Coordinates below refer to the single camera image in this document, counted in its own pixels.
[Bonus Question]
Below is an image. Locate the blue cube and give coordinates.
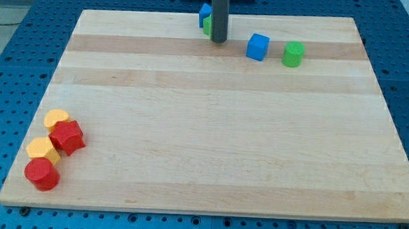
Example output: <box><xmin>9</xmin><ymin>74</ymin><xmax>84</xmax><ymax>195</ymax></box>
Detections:
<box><xmin>246</xmin><ymin>33</ymin><xmax>270</xmax><ymax>62</ymax></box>

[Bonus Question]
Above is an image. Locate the green star block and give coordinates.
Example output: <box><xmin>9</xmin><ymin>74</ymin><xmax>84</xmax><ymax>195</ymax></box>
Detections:
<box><xmin>202</xmin><ymin>15</ymin><xmax>212</xmax><ymax>36</ymax></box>

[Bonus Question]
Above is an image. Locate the red star block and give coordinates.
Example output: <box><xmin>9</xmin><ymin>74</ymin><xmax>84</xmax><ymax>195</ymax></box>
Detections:
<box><xmin>48</xmin><ymin>120</ymin><xmax>85</xmax><ymax>156</ymax></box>

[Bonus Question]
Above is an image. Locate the light wooden board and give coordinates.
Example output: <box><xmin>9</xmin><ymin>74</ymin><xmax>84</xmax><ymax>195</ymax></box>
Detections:
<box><xmin>0</xmin><ymin>10</ymin><xmax>409</xmax><ymax>223</ymax></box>

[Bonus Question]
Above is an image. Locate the blue block behind rod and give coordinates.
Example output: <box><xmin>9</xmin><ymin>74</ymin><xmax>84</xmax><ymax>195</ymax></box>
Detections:
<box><xmin>198</xmin><ymin>3</ymin><xmax>212</xmax><ymax>28</ymax></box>

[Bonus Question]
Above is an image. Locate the green cylinder block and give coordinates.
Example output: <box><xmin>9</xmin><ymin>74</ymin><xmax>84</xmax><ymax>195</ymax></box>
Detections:
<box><xmin>282</xmin><ymin>41</ymin><xmax>305</xmax><ymax>68</ymax></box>

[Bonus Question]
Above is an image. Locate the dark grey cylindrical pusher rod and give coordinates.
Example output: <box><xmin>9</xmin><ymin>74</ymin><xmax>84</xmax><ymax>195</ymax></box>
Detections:
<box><xmin>211</xmin><ymin>0</ymin><xmax>230</xmax><ymax>44</ymax></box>

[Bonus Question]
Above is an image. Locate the yellow heart block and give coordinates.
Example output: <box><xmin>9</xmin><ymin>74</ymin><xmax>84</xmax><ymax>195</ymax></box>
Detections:
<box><xmin>43</xmin><ymin>109</ymin><xmax>71</xmax><ymax>132</ymax></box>

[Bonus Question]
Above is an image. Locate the yellow hexagon block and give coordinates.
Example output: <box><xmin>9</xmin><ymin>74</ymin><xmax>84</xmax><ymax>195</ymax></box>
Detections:
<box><xmin>26</xmin><ymin>137</ymin><xmax>61</xmax><ymax>165</ymax></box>

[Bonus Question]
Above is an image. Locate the red cylinder block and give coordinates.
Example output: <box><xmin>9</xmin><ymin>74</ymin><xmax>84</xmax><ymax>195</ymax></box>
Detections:
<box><xmin>24</xmin><ymin>157</ymin><xmax>60</xmax><ymax>192</ymax></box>

